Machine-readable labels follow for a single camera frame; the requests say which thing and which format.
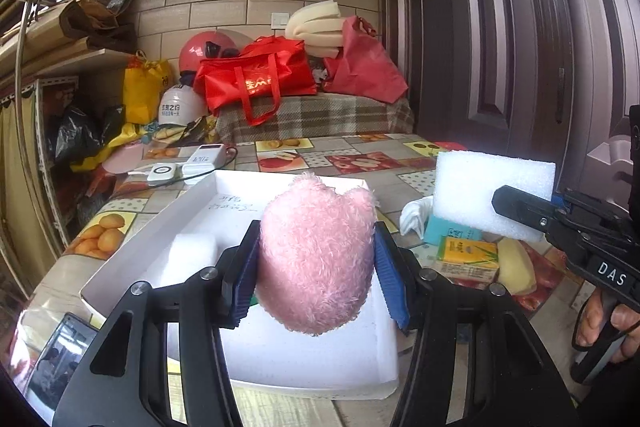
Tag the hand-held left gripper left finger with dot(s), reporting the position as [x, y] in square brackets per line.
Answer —
[245, 279]

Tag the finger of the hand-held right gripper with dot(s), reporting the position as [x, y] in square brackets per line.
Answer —
[592, 203]
[525, 207]

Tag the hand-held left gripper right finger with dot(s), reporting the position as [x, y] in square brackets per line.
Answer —
[392, 279]

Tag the white foam block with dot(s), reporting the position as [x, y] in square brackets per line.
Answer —
[480, 187]
[192, 254]

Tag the pink plush toy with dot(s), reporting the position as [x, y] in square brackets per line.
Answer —
[315, 257]

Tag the green yellow tissue packet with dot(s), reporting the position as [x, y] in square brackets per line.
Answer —
[467, 257]

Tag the white cardboard box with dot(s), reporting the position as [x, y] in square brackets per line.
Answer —
[200, 214]

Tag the person's right hand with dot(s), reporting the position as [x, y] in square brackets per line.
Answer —
[630, 329]

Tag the yellow sponge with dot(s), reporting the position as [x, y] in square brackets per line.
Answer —
[515, 267]

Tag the crumpled white tissue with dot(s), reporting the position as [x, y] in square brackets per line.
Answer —
[415, 214]

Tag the teal packet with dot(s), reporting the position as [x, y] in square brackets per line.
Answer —
[440, 229]

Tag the white power bank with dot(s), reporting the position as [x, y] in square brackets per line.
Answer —
[202, 159]

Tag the fruit print tablecloth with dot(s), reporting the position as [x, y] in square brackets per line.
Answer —
[350, 159]

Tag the white round charger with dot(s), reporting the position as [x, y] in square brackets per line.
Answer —
[162, 173]

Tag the pink round plate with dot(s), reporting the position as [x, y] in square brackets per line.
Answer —
[122, 161]

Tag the dark panelled door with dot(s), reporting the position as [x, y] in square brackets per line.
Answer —
[500, 32]

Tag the plaid cloth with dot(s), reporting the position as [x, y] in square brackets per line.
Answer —
[320, 117]

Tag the white helmet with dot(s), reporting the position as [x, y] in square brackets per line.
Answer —
[180, 107]

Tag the yellow plastic bag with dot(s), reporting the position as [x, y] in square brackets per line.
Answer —
[107, 147]

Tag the red tote bag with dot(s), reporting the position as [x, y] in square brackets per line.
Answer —
[260, 77]

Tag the smartphone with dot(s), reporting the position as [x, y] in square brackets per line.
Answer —
[55, 362]

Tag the red nonwoven bag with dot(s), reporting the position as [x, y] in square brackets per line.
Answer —
[365, 67]

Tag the yellow shopping bag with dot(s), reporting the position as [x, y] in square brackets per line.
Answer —
[142, 92]

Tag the black plastic bag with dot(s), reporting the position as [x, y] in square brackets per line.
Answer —
[75, 132]

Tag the red helmet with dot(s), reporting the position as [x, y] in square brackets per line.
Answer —
[200, 52]

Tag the white angle iron rack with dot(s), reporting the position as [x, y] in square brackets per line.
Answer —
[47, 147]

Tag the yellow curtain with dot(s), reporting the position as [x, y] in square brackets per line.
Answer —
[15, 167]

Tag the folded cream foam sheets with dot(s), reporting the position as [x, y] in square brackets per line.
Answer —
[315, 27]

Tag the wooden shelf board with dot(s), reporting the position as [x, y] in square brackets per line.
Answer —
[75, 57]

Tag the brown paper bags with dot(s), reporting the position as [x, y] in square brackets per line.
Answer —
[90, 19]

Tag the chrome tube rack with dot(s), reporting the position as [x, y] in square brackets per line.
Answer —
[19, 72]

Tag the wall switch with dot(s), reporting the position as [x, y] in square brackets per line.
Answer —
[280, 20]

